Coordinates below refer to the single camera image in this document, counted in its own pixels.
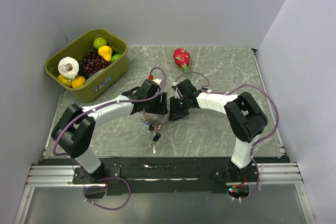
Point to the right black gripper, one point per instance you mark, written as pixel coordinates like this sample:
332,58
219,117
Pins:
175,113

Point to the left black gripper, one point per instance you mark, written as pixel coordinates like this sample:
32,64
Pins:
160,108

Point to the metal key organizer disc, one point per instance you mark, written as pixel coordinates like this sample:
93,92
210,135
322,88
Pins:
154,121

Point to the silver key with black fob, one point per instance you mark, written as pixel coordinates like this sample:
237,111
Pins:
154,142

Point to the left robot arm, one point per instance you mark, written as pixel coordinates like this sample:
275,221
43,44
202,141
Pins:
73,132

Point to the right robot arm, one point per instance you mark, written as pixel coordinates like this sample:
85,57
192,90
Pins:
246,118

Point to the red dragon fruit toy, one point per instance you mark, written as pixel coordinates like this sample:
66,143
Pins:
182,59

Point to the olive green plastic bin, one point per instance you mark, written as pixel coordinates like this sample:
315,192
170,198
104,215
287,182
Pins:
101,80

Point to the small green lime toy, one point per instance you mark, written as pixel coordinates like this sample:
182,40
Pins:
115,57

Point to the yellow pear toy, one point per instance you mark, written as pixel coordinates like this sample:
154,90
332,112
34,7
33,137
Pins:
105,52

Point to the purple grapes toy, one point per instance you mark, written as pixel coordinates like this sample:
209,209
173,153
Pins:
92,62

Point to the yellow lemon toy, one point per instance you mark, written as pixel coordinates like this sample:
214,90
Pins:
78,82
64,81

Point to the green apple toy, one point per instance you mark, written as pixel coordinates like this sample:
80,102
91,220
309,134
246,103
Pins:
99,42

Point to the white tape roll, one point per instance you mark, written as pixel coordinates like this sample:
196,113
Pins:
68,67

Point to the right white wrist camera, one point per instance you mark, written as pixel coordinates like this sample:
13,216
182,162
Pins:
177,93

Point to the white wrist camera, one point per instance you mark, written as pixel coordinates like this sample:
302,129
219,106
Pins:
177,93
156,80

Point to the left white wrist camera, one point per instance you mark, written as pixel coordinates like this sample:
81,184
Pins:
156,80

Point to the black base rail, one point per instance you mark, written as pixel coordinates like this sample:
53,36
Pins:
122,175

